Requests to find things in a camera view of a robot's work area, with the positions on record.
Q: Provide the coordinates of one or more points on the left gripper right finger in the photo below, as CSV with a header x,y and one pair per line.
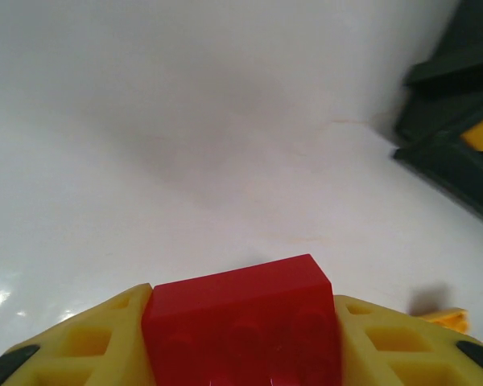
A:
x,y
406,350

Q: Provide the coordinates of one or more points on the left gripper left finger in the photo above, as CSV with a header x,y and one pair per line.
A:
x,y
64,350

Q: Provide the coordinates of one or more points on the red lego brick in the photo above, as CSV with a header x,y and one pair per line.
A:
x,y
241,313

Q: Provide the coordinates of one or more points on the black plastic bin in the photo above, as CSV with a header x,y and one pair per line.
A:
x,y
459,80

